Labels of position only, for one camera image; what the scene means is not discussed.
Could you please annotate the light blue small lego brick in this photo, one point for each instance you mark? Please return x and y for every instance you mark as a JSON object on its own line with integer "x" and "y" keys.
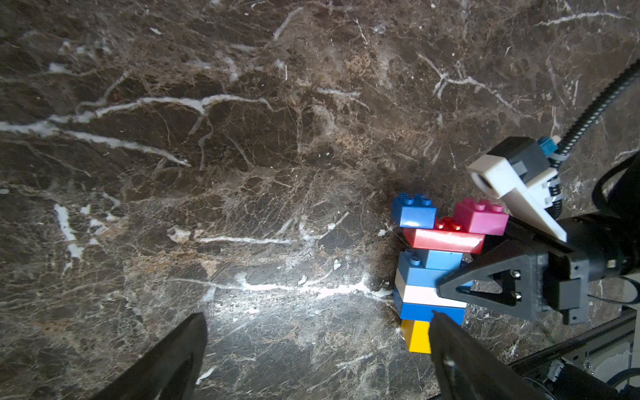
{"x": 439, "y": 260}

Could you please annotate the white long lego brick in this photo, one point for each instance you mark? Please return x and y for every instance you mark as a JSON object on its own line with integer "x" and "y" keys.
{"x": 423, "y": 295}

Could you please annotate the dark blue small lego brick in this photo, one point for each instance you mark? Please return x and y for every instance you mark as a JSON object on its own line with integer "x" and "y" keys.
{"x": 415, "y": 211}

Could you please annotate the blue long lego brick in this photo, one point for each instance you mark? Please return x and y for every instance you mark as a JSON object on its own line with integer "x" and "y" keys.
{"x": 414, "y": 273}

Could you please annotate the yellow small lego brick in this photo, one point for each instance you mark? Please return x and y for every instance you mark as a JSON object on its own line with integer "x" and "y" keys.
{"x": 416, "y": 335}

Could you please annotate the red lego brick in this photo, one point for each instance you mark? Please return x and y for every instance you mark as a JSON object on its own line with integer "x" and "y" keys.
{"x": 446, "y": 235}

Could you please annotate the magenta small lego brick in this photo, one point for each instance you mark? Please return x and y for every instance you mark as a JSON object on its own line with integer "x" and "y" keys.
{"x": 481, "y": 217}

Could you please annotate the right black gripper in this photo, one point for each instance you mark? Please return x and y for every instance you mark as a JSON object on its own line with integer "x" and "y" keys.
{"x": 533, "y": 272}

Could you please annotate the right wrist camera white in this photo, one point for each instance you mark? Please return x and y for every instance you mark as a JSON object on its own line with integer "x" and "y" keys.
{"x": 518, "y": 172}

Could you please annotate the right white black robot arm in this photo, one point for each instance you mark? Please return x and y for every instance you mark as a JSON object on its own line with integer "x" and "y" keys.
{"x": 597, "y": 176}

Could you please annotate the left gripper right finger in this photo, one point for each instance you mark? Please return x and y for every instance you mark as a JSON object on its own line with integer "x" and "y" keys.
{"x": 466, "y": 370}

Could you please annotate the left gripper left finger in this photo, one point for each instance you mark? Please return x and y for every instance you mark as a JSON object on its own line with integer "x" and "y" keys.
{"x": 167, "y": 371}

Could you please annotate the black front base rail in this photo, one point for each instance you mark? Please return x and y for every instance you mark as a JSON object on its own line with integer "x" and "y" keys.
{"x": 602, "y": 363}

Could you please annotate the blue lego brick front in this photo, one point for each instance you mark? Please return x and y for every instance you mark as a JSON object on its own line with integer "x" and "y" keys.
{"x": 423, "y": 312}

